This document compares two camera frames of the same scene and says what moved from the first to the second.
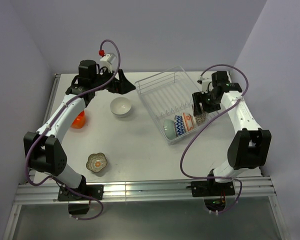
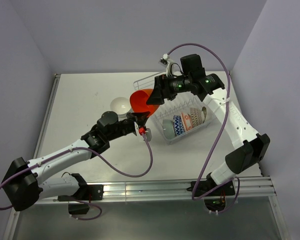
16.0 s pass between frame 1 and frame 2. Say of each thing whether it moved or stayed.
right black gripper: moved
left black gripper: moved
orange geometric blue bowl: stayed
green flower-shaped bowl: moved
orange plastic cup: moved
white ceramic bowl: stayed
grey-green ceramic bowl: stayed
